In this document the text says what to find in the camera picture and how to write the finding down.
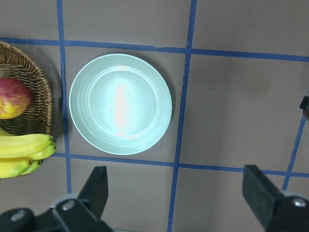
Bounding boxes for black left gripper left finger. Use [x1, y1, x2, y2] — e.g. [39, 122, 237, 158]
[53, 165, 114, 232]

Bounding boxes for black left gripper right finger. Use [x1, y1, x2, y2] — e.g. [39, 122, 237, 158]
[242, 165, 309, 232]

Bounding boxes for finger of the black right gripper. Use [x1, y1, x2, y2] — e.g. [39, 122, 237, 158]
[299, 96, 309, 121]

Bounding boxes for light green plate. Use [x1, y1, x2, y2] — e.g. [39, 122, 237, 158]
[69, 54, 172, 156]

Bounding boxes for yellow banana bunch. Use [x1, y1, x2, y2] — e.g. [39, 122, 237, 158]
[0, 129, 56, 179]

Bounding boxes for red yellow apple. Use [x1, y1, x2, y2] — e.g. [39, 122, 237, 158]
[0, 77, 32, 119]

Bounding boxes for brown wicker basket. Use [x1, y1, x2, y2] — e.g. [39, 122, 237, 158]
[0, 40, 54, 179]

